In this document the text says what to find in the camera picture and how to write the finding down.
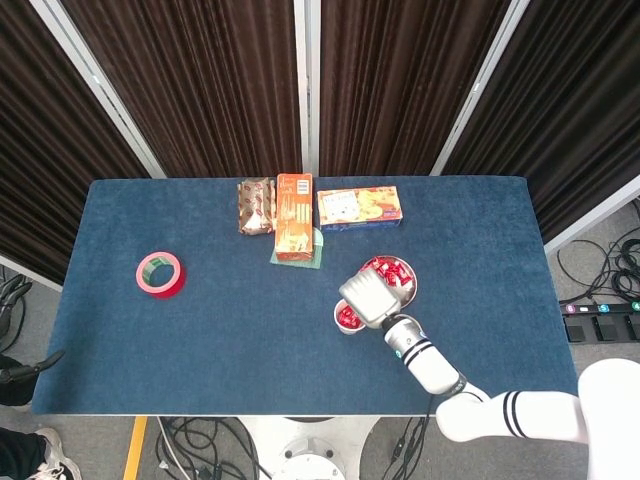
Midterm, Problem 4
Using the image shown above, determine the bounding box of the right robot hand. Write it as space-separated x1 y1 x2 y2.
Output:
338 269 401 330

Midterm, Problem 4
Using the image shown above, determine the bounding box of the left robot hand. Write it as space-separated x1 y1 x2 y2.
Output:
0 274 66 384

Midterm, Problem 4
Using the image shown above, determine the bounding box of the white paper cup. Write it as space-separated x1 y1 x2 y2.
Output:
333 298 369 336

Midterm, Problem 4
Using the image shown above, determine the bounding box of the round metal plate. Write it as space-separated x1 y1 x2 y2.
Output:
369 255 419 309

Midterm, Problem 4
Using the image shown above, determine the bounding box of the green cloth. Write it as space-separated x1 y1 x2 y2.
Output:
269 227 325 270

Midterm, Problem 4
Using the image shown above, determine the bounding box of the yellow blue biscuit box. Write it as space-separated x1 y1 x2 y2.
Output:
316 185 405 234

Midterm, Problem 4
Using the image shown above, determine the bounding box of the black trouser leg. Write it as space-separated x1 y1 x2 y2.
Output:
0 427 49 480

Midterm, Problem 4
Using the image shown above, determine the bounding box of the white black sneaker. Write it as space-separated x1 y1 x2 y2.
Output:
33 427 84 480

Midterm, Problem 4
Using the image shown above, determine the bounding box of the tall orange box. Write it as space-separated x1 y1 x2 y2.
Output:
273 172 316 263

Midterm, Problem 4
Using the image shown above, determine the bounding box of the blue table mat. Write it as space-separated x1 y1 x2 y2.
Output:
30 175 581 417

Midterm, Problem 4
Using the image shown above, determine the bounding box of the yellow floor tape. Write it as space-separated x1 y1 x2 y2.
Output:
122 416 150 480

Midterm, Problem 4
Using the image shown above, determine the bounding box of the gold snack bag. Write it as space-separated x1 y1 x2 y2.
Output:
236 178 278 236

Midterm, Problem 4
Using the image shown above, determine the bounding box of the red tape roll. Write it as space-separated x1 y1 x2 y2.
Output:
135 251 187 300

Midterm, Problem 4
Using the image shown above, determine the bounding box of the dark brown curtain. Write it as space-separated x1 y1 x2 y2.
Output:
0 0 151 284
442 0 640 244
59 0 303 179
319 0 511 177

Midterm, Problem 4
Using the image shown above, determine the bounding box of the white frame bar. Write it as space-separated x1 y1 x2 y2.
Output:
543 174 640 256
0 254 64 292

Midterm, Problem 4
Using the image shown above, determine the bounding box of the black cable with switch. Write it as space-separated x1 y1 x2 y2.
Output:
382 417 431 480

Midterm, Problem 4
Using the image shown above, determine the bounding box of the black cable bundle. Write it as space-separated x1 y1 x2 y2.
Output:
153 417 274 480
556 197 640 304

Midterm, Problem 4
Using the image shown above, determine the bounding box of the white frame post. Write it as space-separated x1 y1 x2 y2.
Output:
292 0 322 177
430 0 531 176
28 0 167 180

